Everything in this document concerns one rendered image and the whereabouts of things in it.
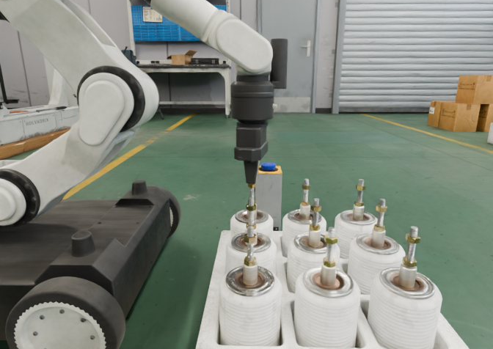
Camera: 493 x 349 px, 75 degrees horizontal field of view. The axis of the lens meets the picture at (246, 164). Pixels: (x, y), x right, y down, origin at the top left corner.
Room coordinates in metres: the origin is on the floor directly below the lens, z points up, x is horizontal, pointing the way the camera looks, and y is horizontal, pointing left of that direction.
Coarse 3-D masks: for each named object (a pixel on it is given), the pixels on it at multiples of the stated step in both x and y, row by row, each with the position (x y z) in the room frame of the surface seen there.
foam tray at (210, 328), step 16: (224, 240) 0.68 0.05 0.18; (224, 256) 0.62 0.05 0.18; (224, 272) 0.56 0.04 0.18; (208, 304) 0.46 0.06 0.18; (288, 304) 0.46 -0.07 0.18; (368, 304) 0.47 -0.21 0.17; (208, 320) 0.42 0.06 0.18; (288, 320) 0.42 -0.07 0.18; (208, 336) 0.39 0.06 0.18; (288, 336) 0.39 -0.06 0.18; (368, 336) 0.39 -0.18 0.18; (448, 336) 0.39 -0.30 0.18
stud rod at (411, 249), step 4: (412, 228) 0.42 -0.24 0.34; (416, 228) 0.42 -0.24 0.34; (412, 232) 0.42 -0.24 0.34; (416, 232) 0.42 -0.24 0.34; (412, 236) 0.42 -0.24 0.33; (416, 236) 0.42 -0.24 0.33; (408, 244) 0.42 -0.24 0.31; (412, 244) 0.42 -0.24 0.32; (408, 248) 0.42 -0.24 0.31; (412, 248) 0.42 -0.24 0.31; (408, 252) 0.42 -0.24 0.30; (412, 252) 0.42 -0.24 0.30; (408, 256) 0.42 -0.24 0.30; (412, 256) 0.42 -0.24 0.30; (412, 260) 0.42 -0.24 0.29
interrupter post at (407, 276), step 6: (402, 264) 0.42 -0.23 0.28; (402, 270) 0.42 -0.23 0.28; (408, 270) 0.41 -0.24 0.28; (414, 270) 0.41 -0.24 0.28; (402, 276) 0.42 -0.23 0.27; (408, 276) 0.41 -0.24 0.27; (414, 276) 0.41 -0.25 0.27; (402, 282) 0.41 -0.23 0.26; (408, 282) 0.41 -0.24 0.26; (414, 282) 0.41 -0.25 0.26
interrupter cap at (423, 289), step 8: (384, 272) 0.44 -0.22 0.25; (392, 272) 0.44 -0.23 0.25; (384, 280) 0.42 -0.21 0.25; (392, 280) 0.43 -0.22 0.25; (416, 280) 0.43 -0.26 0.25; (424, 280) 0.42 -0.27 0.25; (392, 288) 0.40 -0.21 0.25; (400, 288) 0.40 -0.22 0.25; (408, 288) 0.41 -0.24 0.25; (416, 288) 0.41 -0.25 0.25; (424, 288) 0.40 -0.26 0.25; (432, 288) 0.40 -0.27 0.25; (408, 296) 0.39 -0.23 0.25; (416, 296) 0.38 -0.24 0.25; (424, 296) 0.38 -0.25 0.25
